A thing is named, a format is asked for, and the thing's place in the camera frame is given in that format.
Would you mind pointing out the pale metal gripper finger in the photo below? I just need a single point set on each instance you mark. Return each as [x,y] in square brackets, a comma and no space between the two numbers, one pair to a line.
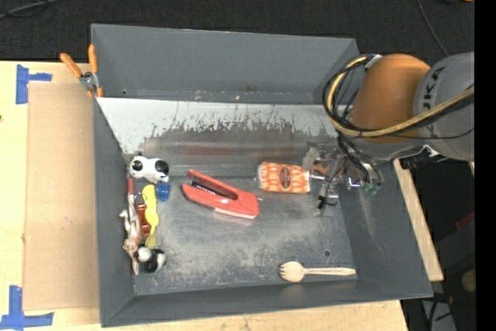
[328,199]
[318,177]

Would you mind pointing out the orange patterned packet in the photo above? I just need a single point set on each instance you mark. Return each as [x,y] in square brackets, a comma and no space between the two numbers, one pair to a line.
[284,177]

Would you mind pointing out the wooden spork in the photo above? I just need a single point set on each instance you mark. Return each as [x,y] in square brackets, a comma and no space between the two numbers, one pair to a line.
[294,271]

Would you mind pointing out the red stapler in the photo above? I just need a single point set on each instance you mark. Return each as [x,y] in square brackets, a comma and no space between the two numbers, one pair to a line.
[228,197]

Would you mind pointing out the grey metal bin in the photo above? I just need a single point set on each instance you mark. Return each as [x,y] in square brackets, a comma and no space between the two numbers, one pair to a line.
[232,244]

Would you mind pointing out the small blue cup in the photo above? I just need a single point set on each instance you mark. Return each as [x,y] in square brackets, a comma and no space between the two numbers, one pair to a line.
[163,192]

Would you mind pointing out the large black and white toy cow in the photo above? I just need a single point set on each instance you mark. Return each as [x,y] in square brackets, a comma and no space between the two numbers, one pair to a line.
[149,167]

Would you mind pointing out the yellow wavy plastic piece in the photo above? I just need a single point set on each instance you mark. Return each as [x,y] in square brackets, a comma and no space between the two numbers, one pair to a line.
[150,205]

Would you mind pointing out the orange-red small toy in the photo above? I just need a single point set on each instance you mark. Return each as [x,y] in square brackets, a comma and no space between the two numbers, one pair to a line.
[144,221]

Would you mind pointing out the small black and white toy animal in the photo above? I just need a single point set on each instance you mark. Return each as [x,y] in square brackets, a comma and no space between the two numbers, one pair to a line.
[153,259]

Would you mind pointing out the pale toy horse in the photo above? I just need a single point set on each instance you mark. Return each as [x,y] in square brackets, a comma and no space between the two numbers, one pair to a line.
[132,228]

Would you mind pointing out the brown cardboard board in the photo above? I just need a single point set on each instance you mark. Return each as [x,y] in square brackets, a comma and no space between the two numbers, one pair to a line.
[58,186]

